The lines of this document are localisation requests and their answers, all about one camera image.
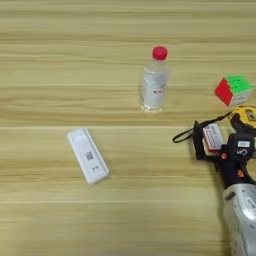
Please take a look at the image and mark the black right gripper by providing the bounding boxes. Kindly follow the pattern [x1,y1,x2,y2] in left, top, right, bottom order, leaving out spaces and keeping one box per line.
[192,119,256,190]

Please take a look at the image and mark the red white small card box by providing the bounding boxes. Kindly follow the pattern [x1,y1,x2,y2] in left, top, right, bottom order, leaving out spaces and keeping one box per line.
[201,123,225,157]

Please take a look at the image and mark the yellow black tape measure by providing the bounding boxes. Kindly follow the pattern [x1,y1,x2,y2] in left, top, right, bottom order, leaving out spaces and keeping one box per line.
[172,105,256,144]

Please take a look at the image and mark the colourful Rubik's cube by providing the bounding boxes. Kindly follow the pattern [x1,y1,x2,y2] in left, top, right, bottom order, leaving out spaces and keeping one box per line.
[214,75,253,108]

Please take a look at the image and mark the white rectangular device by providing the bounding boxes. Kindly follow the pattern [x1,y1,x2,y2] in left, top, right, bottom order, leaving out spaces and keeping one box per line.
[66,126,111,186]

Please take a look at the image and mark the clear bottle red cap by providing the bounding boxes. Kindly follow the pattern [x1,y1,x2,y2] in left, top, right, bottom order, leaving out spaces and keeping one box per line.
[138,45,170,113]

